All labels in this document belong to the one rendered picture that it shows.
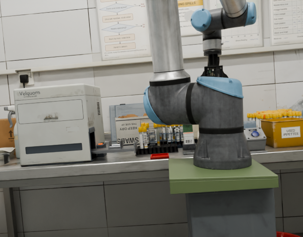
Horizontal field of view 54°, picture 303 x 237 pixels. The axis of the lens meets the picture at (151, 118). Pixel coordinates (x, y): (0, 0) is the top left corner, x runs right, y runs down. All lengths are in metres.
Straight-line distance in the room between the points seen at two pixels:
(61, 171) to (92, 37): 0.93
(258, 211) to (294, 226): 1.27
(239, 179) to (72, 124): 0.69
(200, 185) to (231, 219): 0.13
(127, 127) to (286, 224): 1.13
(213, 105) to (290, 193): 1.28
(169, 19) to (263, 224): 0.55
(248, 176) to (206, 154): 0.13
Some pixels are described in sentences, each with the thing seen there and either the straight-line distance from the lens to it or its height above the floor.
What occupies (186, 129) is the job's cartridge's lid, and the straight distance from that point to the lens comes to 1.21.
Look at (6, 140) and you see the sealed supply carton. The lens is 1.66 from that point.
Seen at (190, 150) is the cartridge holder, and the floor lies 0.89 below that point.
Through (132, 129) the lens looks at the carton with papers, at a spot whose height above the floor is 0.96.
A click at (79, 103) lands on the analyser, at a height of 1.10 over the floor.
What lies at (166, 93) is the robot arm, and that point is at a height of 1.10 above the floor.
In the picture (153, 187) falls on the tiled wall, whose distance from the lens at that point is 1.82.
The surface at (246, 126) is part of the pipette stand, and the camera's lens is 1.26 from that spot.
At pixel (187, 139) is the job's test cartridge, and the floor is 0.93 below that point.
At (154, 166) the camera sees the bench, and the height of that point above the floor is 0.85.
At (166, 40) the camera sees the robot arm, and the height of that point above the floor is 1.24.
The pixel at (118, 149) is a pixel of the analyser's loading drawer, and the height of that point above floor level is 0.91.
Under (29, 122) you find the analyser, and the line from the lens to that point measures 1.23.
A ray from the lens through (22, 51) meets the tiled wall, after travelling 1.97.
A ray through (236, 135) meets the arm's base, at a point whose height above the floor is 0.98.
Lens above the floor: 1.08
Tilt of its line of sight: 3 degrees down
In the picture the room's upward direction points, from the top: 5 degrees counter-clockwise
